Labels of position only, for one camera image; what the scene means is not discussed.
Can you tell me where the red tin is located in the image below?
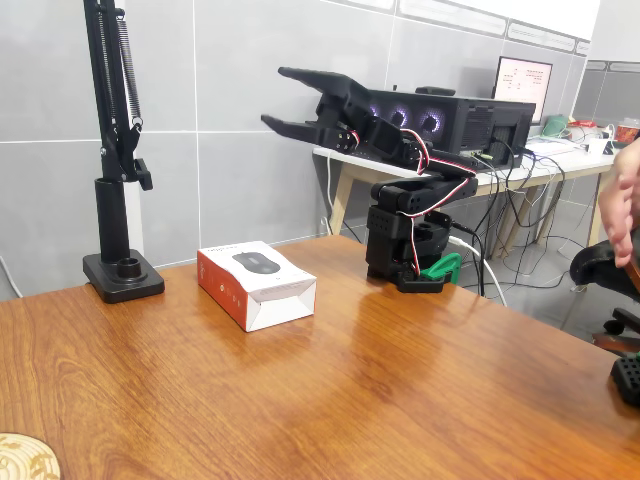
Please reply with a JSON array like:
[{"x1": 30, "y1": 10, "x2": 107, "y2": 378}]
[{"x1": 615, "y1": 119, "x2": 640, "y2": 149}]

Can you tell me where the black stand clamp base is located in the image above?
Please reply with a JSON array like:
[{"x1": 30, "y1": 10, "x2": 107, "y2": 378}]
[{"x1": 82, "y1": 252, "x2": 166, "y2": 305}]

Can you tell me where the white wooden-leg table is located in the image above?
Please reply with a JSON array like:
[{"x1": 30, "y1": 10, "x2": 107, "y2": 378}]
[{"x1": 312, "y1": 144, "x2": 621, "y2": 251}]

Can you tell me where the black office chair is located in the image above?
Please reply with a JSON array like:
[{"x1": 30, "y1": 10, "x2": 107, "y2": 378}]
[{"x1": 569, "y1": 215, "x2": 640, "y2": 354}]

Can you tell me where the green bag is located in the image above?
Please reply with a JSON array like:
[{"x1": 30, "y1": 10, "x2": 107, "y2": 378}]
[{"x1": 542, "y1": 114, "x2": 572, "y2": 138}]

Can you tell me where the red white servo cable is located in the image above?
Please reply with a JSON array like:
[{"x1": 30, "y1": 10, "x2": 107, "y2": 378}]
[{"x1": 349, "y1": 128, "x2": 479, "y2": 276}]

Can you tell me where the computer monitor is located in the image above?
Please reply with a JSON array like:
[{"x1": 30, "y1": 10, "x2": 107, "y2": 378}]
[{"x1": 492, "y1": 55, "x2": 554, "y2": 126}]

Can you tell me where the green table clamp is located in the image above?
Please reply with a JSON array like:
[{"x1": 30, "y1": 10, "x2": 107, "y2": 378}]
[{"x1": 418, "y1": 252, "x2": 462, "y2": 287}]

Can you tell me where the black computer case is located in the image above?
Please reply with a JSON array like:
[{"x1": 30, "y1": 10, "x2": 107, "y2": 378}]
[{"x1": 367, "y1": 88, "x2": 537, "y2": 172}]

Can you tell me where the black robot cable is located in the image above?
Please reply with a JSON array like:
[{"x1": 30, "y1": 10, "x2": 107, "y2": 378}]
[{"x1": 449, "y1": 222, "x2": 487, "y2": 299}]

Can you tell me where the white robot power cable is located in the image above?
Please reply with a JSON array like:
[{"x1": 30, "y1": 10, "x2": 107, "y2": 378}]
[{"x1": 448, "y1": 236, "x2": 509, "y2": 307}]

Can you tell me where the person's hand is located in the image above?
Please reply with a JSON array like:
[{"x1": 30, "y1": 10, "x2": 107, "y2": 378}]
[{"x1": 598, "y1": 139, "x2": 640, "y2": 270}]

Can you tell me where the round wooden coaster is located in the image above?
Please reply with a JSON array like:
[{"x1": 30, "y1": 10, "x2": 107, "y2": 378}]
[{"x1": 0, "y1": 432, "x2": 62, "y2": 480}]

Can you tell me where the orange white mouse box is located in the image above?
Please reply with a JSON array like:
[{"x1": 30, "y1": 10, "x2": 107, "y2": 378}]
[{"x1": 196, "y1": 240, "x2": 318, "y2": 333}]

